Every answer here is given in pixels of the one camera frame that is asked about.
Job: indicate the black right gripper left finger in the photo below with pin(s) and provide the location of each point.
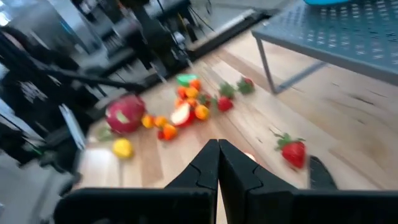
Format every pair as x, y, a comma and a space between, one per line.
205, 174

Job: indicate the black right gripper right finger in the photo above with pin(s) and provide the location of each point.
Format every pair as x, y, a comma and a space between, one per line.
236, 174

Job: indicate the black kitchen knife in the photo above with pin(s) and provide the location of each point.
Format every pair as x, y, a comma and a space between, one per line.
320, 174

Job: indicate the blue collapsible colander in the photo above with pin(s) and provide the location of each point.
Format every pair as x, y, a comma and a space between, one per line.
326, 2

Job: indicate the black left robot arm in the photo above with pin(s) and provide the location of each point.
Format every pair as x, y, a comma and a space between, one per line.
155, 31

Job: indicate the pink dragon fruit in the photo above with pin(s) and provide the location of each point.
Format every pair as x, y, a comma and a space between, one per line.
126, 113

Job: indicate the small orange pear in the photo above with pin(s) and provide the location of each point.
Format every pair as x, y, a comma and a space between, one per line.
169, 131

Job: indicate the small orange peach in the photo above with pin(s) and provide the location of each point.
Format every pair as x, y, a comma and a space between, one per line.
192, 92
160, 121
191, 102
195, 84
202, 112
182, 92
147, 121
178, 102

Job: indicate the yellow lemon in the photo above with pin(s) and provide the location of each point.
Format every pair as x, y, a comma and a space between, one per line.
122, 148

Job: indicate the green avocado half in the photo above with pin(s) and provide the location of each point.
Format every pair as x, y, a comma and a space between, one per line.
186, 79

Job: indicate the grey perforated metal shelf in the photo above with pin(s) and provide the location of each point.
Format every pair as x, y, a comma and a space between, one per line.
326, 31

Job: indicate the person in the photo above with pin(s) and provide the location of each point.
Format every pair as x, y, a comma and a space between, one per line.
18, 77

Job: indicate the silver aluminium extrusion post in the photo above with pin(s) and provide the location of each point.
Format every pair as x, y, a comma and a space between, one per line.
73, 124

